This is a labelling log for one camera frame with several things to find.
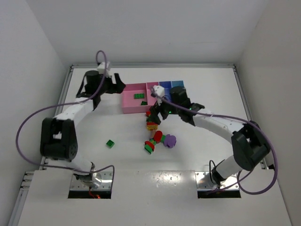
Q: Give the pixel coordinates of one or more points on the light blue bin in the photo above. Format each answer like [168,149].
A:
[177,84]

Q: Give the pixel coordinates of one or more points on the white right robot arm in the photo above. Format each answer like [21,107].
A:
[248,144]

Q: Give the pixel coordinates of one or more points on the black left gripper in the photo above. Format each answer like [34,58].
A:
[112,84]

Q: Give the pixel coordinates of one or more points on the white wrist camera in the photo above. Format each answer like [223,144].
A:
[158,92]
[104,68]

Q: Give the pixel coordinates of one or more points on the metal base plate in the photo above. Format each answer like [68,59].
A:
[94,186]
[208,190]

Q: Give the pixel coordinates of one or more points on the small pink bin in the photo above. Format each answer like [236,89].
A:
[150,88]

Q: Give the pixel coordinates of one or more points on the dark blue bin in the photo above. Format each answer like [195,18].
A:
[167,85]

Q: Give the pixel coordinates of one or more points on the green lego plate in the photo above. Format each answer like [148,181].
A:
[139,96]

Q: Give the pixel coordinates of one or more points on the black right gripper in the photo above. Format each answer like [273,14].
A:
[161,111]

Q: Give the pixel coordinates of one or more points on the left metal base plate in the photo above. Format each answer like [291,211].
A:
[94,186]

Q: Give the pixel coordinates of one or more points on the large pink bin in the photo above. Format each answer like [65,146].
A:
[130,104]

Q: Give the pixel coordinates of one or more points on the purple flower lego brick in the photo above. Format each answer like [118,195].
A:
[170,141]

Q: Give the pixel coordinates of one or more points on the red green yellow lego stack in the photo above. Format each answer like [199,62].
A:
[149,124]

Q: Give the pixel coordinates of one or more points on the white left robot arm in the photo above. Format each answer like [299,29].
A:
[58,134]

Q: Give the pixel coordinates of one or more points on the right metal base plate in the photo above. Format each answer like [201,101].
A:
[208,190]

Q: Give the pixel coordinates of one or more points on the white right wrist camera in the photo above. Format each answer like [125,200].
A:
[158,92]

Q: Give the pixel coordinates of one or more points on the small green lego brick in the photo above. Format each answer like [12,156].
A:
[110,143]

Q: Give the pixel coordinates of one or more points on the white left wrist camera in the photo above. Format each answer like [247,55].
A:
[104,68]

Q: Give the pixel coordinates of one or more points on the red rounded lego brick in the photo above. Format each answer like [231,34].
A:
[158,136]

